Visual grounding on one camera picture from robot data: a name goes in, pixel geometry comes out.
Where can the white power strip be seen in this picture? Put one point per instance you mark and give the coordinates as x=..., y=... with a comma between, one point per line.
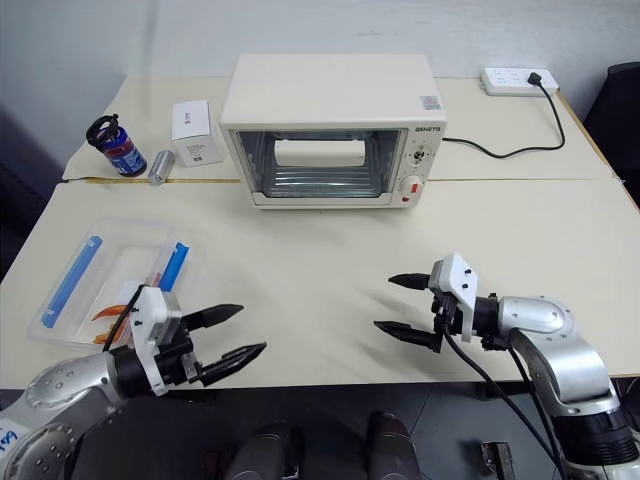
x=505, y=82

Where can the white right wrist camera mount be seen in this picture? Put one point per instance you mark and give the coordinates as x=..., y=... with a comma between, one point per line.
x=457, y=285

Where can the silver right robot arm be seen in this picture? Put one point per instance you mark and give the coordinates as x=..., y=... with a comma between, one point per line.
x=560, y=340

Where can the white cardboard box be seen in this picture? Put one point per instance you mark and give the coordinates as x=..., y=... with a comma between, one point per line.
x=192, y=122

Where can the blue can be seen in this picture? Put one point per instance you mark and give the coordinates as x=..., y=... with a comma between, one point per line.
x=125, y=155

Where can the cream toaster oven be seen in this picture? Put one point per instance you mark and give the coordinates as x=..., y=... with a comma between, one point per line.
x=320, y=95

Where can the black power plug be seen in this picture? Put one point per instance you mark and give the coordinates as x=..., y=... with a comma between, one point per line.
x=533, y=79

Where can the black chair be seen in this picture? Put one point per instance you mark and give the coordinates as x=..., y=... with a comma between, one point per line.
x=617, y=125

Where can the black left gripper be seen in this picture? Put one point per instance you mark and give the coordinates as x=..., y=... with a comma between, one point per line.
x=175, y=357

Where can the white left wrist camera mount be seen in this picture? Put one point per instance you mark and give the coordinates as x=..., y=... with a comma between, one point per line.
x=147, y=320

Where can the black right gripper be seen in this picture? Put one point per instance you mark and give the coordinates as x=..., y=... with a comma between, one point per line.
x=447, y=315

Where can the small silver cylinder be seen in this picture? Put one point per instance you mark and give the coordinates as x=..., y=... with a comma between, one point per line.
x=160, y=167

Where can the clear plastic container blue clips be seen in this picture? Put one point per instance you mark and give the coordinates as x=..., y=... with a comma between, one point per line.
x=125, y=250

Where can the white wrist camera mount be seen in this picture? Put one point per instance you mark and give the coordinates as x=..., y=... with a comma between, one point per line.
x=147, y=320
x=457, y=285

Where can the short blue container clip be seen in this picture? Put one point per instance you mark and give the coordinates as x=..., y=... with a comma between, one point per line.
x=175, y=267

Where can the long blue container clip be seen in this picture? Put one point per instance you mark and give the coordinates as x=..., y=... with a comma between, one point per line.
x=72, y=280

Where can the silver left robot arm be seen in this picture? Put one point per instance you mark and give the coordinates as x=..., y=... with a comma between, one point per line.
x=60, y=400

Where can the dark rounded shape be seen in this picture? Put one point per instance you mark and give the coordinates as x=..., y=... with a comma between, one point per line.
x=267, y=452
x=392, y=447

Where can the small black metal block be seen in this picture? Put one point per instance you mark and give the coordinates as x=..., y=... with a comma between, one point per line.
x=497, y=460

